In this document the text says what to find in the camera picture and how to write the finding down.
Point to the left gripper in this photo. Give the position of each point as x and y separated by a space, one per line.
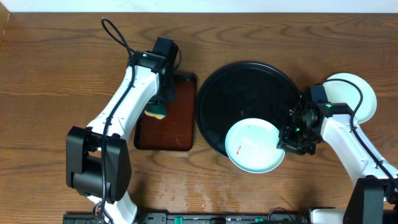
168 92

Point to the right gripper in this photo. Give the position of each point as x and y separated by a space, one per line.
284 141

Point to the green scouring sponge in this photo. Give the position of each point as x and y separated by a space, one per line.
156 111

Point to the light green plate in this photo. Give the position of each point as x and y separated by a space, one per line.
251 145
342 92

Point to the light green plate front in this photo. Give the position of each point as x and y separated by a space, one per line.
251 145

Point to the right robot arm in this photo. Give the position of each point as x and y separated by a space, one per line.
374 179

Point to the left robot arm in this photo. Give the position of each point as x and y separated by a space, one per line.
97 160

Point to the rectangular black brown tray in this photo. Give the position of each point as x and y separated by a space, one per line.
175 131

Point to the round black tray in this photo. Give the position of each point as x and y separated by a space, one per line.
239 91

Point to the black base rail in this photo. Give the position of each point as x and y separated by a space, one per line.
184 218

